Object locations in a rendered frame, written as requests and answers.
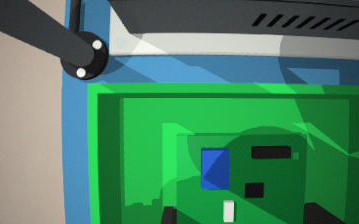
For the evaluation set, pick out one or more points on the green circuit board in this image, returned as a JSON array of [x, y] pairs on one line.
[[240, 179]]

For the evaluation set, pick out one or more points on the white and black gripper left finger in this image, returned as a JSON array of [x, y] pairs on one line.
[[169, 215]]

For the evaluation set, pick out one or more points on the green bin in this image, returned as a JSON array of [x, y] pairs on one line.
[[132, 130]]

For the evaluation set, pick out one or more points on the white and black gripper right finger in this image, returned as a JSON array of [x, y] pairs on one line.
[[315, 214]]

